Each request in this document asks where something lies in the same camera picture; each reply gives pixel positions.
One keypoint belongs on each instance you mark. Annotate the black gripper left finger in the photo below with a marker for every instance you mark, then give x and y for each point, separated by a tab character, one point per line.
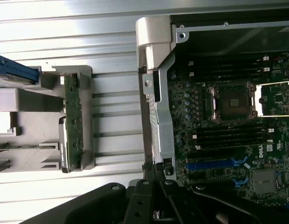
146	198

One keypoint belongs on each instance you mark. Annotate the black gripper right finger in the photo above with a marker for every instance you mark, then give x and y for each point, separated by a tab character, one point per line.
172	203

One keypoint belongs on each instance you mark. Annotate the blue expansion slot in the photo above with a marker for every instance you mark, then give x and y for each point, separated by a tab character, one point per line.
205	166

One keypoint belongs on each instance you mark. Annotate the green motherboard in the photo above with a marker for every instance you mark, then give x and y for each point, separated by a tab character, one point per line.
216	177

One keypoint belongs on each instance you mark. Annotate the black open PC case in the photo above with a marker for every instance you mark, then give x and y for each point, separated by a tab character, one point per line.
162	121

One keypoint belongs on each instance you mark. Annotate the black RAM slot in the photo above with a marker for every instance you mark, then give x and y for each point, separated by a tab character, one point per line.
228	74
228	134
228	69
228	128
228	63
228	58
228	145
228	140

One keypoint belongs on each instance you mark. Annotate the grey chipset heatsink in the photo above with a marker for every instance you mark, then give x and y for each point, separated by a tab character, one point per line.
263	180

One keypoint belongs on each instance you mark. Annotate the CPU socket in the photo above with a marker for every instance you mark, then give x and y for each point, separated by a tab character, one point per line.
233	102

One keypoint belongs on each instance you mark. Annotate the grey parts rack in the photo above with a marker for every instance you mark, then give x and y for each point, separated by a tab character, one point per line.
37	130

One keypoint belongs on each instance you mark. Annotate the metal socket cover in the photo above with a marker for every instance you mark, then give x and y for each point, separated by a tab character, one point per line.
277	100

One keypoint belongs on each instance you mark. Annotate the hard disk in blue caddy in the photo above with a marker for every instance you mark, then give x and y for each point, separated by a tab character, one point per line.
16	70

